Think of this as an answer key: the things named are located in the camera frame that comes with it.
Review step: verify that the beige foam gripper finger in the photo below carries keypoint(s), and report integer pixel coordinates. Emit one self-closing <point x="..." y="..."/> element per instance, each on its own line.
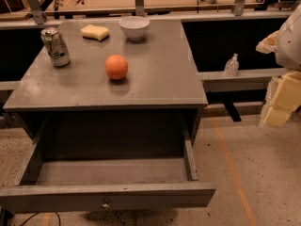
<point x="282" y="99"/>
<point x="268" y="45"/>

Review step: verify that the orange fruit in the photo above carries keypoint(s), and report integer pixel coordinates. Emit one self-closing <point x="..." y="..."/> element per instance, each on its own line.
<point x="116" y="67"/>

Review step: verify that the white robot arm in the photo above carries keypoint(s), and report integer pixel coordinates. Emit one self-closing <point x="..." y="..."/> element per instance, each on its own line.
<point x="288" y="48"/>

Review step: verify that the open grey top drawer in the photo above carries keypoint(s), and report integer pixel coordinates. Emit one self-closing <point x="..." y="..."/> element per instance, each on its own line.
<point x="76" y="161"/>

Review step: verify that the metal drawer knob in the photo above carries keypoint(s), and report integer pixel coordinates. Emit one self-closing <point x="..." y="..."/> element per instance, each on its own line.
<point x="105" y="204"/>

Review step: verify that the clear sanitizer pump bottle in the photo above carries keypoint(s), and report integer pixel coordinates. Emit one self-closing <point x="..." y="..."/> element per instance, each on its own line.
<point x="231" y="67"/>

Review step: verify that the grey cabinet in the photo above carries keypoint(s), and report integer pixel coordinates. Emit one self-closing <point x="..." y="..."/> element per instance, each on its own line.
<point x="114" y="90"/>

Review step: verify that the white ceramic bowl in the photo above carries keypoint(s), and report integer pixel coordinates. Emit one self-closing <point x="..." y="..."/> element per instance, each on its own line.
<point x="134" y="27"/>

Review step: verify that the yellow sponge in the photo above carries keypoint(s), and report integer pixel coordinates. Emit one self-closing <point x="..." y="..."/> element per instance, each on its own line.
<point x="95" y="32"/>

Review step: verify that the crushed green soda can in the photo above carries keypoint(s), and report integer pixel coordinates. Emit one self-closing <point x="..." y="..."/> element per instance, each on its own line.
<point x="55" y="46"/>

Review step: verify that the grey metal rail shelf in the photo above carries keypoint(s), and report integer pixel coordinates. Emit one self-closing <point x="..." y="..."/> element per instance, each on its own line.
<point x="243" y="80"/>

